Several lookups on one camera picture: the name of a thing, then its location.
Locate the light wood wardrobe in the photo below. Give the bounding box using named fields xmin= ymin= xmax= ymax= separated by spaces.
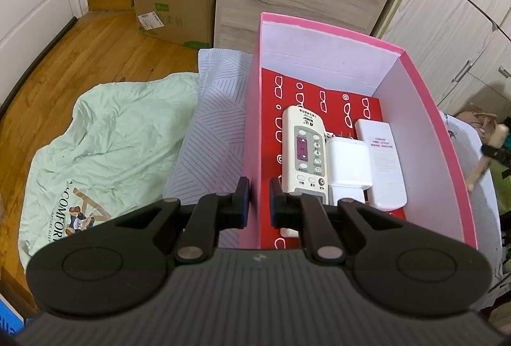
xmin=372 ymin=0 xmax=510 ymax=118

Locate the cream purple-button remote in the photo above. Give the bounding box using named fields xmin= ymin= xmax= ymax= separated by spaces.
xmin=281 ymin=106 xmax=328 ymax=204

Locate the small white charger cube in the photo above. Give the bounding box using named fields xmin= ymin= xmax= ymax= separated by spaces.
xmin=280 ymin=228 xmax=299 ymax=238

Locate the pink cardboard box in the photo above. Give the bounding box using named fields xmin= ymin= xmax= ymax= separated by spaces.
xmin=240 ymin=12 xmax=477 ymax=249

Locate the beige pink handbag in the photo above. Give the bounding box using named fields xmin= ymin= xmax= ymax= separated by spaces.
xmin=455 ymin=106 xmax=497 ymax=142

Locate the brown cardboard box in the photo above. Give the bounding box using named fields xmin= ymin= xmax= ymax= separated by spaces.
xmin=133 ymin=0 xmax=216 ymax=50

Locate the white patterned table cloth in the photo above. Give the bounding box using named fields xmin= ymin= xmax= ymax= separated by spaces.
xmin=162 ymin=47 xmax=253 ymax=249

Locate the cream grey-screen remote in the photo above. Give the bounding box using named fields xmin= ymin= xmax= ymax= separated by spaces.
xmin=465 ymin=124 xmax=509 ymax=192

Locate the red patterned box liner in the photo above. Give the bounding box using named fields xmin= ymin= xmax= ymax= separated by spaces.
xmin=257 ymin=68 xmax=388 ymax=249

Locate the white power adapter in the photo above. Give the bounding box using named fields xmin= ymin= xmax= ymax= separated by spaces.
xmin=326 ymin=137 xmax=372 ymax=190

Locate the white TCL remote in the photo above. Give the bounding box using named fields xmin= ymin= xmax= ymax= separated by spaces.
xmin=355 ymin=119 xmax=407 ymax=212

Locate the mint green cloth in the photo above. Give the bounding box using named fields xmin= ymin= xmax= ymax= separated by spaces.
xmin=18 ymin=72 xmax=199 ymax=266

